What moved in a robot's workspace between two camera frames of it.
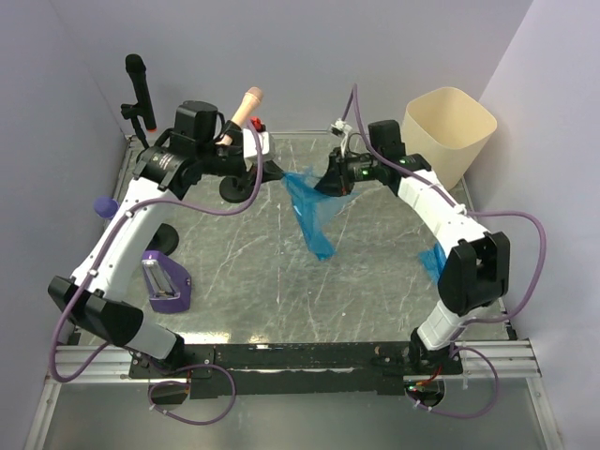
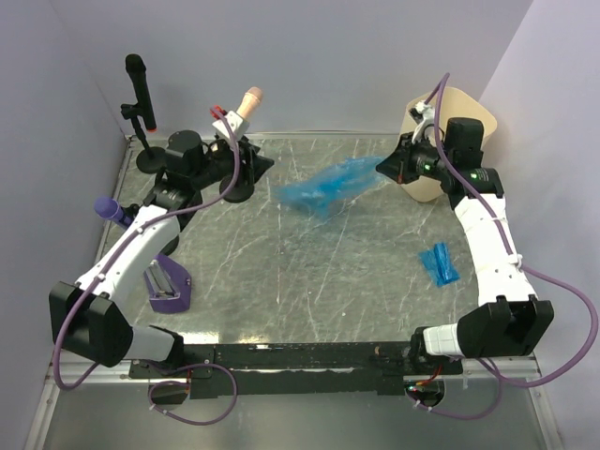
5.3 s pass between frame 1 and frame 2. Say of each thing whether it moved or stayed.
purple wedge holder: stayed
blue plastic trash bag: moved
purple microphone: stayed
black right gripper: moved
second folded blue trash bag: stayed
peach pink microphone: stayed
